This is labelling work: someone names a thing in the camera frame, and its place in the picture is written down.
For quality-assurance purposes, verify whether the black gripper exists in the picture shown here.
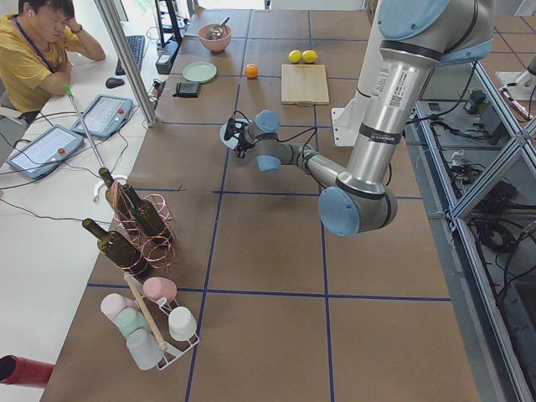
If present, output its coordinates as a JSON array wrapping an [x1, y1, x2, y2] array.
[[235, 135, 252, 159]]

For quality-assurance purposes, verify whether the orange fruit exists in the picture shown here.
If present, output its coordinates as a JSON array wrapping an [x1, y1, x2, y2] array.
[[245, 64, 259, 80]]

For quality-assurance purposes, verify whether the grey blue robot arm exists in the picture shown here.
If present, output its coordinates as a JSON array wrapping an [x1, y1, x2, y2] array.
[[220, 1, 496, 236]]

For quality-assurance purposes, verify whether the light blue plate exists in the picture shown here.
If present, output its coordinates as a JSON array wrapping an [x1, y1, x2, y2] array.
[[219, 118, 250, 150]]

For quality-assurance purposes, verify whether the light green plate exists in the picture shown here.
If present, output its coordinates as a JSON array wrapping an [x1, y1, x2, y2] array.
[[183, 61, 218, 84]]

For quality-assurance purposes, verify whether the dark folded cloth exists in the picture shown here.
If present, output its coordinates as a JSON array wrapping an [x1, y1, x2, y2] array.
[[173, 81, 201, 98]]

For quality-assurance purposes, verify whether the bamboo cutting board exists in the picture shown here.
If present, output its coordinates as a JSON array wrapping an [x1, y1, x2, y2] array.
[[281, 64, 330, 106]]

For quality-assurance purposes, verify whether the yellow lemon near board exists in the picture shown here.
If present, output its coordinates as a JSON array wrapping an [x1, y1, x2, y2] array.
[[287, 49, 302, 64]]

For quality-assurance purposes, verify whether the dark wine bottle middle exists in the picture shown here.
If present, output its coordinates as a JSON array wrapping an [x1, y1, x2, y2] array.
[[121, 183, 167, 236]]

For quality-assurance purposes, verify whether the dark wine bottle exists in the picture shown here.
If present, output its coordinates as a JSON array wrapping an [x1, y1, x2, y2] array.
[[121, 183, 167, 236], [82, 218, 147, 275], [98, 167, 131, 221]]

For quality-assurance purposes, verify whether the pink bowl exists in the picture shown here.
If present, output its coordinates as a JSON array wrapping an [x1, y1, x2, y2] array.
[[198, 23, 231, 53]]

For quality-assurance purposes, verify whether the yellow lemon far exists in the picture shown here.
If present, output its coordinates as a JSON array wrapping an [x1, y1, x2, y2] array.
[[301, 49, 318, 64]]

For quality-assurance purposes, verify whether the black power strip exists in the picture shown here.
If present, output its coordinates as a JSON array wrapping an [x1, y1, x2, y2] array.
[[155, 40, 179, 75]]

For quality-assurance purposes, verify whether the metal ladle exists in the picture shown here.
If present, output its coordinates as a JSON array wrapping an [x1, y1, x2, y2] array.
[[204, 16, 230, 40]]

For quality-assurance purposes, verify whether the dark wine bottle rear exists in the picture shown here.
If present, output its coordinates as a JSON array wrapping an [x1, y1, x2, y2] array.
[[98, 167, 131, 221]]

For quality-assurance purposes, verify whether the teach pendant rear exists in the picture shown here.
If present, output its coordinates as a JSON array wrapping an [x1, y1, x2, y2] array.
[[82, 94, 133, 139]]

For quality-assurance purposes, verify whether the teach pendant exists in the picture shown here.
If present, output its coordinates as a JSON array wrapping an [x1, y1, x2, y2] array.
[[82, 94, 133, 139], [7, 125, 83, 179]]

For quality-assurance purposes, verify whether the black computer mouse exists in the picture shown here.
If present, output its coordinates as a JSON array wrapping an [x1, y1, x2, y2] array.
[[105, 77, 125, 89]]

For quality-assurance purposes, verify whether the black keyboard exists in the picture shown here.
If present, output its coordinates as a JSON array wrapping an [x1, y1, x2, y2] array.
[[115, 34, 145, 76]]

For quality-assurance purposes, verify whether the dark wine bottle front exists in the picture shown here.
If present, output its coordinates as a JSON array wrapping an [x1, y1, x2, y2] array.
[[82, 218, 147, 275]]

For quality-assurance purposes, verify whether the pink cup top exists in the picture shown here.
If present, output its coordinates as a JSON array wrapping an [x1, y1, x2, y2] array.
[[142, 276, 178, 302]]

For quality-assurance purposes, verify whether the white cup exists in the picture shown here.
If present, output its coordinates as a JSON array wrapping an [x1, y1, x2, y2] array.
[[168, 307, 197, 341]]

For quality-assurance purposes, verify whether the metal rod green tip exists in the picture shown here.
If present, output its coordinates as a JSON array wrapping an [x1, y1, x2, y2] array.
[[63, 85, 105, 168]]

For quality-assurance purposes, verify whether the pale pink cup left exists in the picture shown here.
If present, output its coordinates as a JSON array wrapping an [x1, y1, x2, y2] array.
[[100, 293, 137, 323]]

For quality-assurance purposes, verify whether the teach pendant front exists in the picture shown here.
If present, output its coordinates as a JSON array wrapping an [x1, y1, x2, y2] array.
[[7, 125, 83, 179]]

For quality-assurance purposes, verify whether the green cup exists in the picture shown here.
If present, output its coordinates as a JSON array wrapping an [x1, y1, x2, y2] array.
[[115, 307, 151, 338]]

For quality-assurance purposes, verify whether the wooden stick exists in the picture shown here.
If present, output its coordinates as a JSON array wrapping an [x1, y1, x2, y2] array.
[[124, 275, 168, 351]]

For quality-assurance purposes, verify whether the grey cup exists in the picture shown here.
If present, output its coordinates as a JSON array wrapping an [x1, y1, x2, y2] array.
[[126, 328, 163, 370]]

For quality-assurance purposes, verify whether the man in yellow shirt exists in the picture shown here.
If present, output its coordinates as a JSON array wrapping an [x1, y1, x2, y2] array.
[[1, 1, 106, 121]]

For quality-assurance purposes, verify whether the red cylinder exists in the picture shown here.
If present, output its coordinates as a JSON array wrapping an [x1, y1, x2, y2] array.
[[1, 355, 54, 389]]

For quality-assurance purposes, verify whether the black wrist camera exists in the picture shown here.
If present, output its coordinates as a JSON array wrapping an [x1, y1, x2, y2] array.
[[224, 118, 244, 141]]

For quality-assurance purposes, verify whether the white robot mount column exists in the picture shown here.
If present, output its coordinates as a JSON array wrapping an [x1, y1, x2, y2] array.
[[332, 0, 383, 147]]

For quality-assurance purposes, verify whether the copper wire bottle rack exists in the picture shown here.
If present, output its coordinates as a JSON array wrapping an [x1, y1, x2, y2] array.
[[115, 190, 176, 272]]

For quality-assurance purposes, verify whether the white ring clamp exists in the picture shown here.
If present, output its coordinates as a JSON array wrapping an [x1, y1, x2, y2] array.
[[92, 174, 128, 203]]

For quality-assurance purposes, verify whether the white wire cup rack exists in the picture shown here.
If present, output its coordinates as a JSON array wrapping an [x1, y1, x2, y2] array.
[[124, 275, 199, 371]]

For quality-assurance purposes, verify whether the aluminium frame post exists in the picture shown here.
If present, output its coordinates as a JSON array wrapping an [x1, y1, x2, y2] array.
[[94, 0, 157, 127]]

